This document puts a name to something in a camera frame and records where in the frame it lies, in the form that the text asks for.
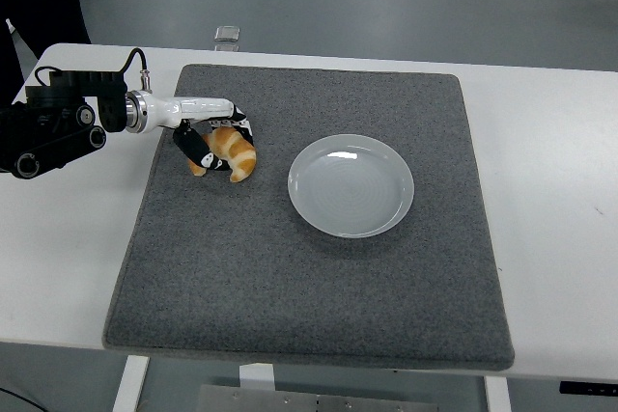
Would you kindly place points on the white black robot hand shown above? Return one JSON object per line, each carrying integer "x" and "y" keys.
{"x": 193, "y": 110}

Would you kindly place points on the golden croissant bread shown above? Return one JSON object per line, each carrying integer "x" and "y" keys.
{"x": 239, "y": 156}

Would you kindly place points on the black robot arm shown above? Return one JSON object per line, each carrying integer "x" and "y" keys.
{"x": 48, "y": 127}

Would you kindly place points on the small silver floor plate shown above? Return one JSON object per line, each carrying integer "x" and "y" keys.
{"x": 228, "y": 34}

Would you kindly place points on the round white plate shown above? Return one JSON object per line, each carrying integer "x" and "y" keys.
{"x": 350, "y": 187}

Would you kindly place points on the grey metal plate with screws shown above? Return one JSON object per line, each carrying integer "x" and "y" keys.
{"x": 289, "y": 400}

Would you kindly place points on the grey felt mat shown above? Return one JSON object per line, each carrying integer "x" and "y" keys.
{"x": 289, "y": 286}

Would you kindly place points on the white table column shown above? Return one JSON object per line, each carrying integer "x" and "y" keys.
{"x": 256, "y": 376}

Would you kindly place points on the white table leg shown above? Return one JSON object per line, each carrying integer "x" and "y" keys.
{"x": 497, "y": 395}
{"x": 130, "y": 383}

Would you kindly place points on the black table control panel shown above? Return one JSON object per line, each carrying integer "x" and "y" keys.
{"x": 589, "y": 388}

